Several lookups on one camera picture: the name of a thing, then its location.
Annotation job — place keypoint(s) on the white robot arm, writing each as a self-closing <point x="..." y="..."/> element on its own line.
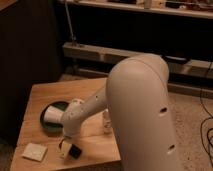
<point x="136" y="96"/>

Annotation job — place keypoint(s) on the white wall shelf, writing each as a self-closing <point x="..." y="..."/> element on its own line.
<point x="128" y="7"/>

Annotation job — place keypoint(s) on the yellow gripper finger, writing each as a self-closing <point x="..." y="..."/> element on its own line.
<point x="64" y="148"/>

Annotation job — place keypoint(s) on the metal pole stand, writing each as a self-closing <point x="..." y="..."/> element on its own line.
<point x="72" y="36"/>

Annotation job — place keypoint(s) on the wooden folding table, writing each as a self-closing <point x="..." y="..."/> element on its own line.
<point x="99" y="151"/>

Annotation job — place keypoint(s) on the white sponge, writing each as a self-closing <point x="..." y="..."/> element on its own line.
<point x="34" y="152"/>

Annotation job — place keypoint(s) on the white paper cup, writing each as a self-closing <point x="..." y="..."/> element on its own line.
<point x="53" y="115"/>

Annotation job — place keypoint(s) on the grey baseboard heater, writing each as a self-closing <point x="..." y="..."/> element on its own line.
<point x="113" y="56"/>

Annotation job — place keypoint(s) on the green plate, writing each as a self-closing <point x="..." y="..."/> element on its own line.
<point x="53" y="127"/>

